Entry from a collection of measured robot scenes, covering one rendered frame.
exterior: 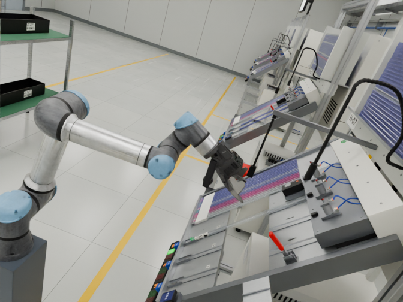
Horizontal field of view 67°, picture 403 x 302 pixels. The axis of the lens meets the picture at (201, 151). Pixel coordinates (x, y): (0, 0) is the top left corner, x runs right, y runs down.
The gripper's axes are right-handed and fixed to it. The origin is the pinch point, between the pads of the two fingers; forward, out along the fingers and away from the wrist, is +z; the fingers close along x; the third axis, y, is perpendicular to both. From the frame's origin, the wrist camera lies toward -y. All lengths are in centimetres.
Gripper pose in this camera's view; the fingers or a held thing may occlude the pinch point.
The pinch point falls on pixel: (243, 193)
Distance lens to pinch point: 111.4
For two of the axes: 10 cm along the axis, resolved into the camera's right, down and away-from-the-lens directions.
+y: 7.1, -5.8, -4.0
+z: 6.8, 7.2, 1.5
